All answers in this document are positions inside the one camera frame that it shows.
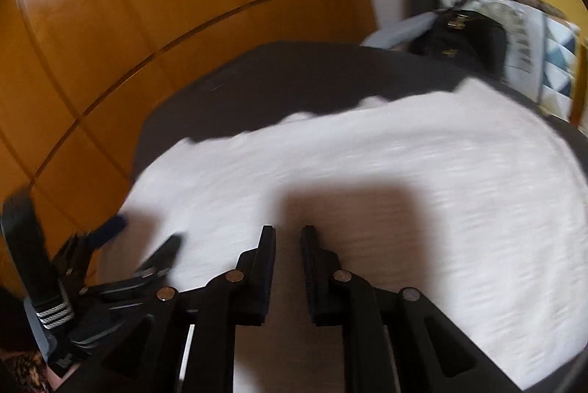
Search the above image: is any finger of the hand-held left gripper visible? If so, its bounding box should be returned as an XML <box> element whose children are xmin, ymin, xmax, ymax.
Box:
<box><xmin>56</xmin><ymin>215</ymin><xmax>130</xmax><ymax>275</ymax></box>
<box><xmin>86</xmin><ymin>234</ymin><xmax>183</xmax><ymax>298</ymax></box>

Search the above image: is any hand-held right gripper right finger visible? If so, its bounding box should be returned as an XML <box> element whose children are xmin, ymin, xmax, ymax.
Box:
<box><xmin>301</xmin><ymin>225</ymin><xmax>525</xmax><ymax>393</ymax></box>

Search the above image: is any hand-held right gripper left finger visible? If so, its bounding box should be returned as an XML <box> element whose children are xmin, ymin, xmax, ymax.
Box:
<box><xmin>60</xmin><ymin>225</ymin><xmax>277</xmax><ymax>393</ymax></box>

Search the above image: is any cream knitted sweater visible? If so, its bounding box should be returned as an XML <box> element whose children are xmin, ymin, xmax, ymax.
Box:
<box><xmin>94</xmin><ymin>78</ymin><xmax>588</xmax><ymax>393</ymax></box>

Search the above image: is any person's left forearm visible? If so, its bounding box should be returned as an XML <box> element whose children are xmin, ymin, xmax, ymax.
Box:
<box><xmin>0</xmin><ymin>349</ymin><xmax>62</xmax><ymax>393</ymax></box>

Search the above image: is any wooden wardrobe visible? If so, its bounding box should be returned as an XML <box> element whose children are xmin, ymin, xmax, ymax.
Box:
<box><xmin>0</xmin><ymin>0</ymin><xmax>383</xmax><ymax>283</ymax></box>

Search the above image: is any black handbag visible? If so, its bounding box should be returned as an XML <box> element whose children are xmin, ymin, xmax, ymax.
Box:
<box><xmin>408</xmin><ymin>0</ymin><xmax>507</xmax><ymax>78</ymax></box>

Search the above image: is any geometric patterned pillow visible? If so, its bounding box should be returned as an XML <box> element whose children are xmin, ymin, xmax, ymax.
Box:
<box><xmin>434</xmin><ymin>0</ymin><xmax>580</xmax><ymax>119</ymax></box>

